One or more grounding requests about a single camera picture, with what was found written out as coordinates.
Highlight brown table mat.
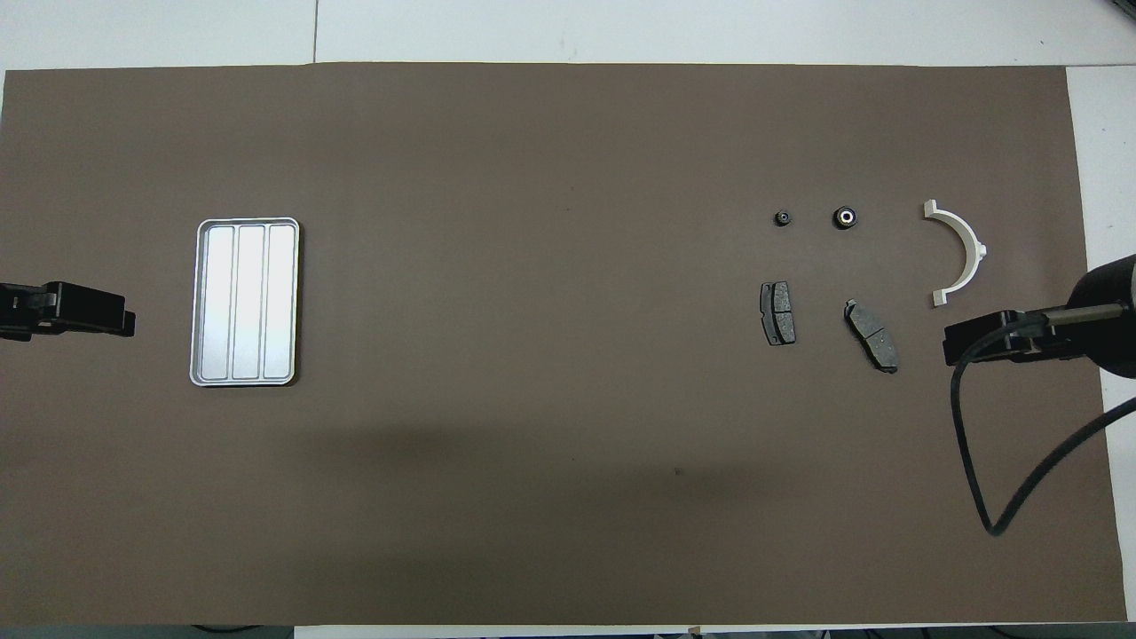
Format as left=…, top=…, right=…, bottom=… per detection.
left=0, top=62, right=1128, bottom=627

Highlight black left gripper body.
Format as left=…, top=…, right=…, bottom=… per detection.
left=0, top=281, right=127, bottom=342

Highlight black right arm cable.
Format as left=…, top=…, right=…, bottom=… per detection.
left=950, top=324, right=1136, bottom=538

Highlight white half-ring bracket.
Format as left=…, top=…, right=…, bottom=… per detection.
left=923, top=200, right=987, bottom=308

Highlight long curved brake pad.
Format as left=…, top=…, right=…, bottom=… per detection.
left=843, top=299, right=900, bottom=375

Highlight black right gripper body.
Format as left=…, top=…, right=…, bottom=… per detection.
left=951, top=308, right=1077, bottom=367

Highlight short rectangular brake pad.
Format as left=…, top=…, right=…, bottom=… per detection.
left=760, top=281, right=797, bottom=346

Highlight silver metal tray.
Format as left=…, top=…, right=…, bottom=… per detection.
left=189, top=217, right=301, bottom=388

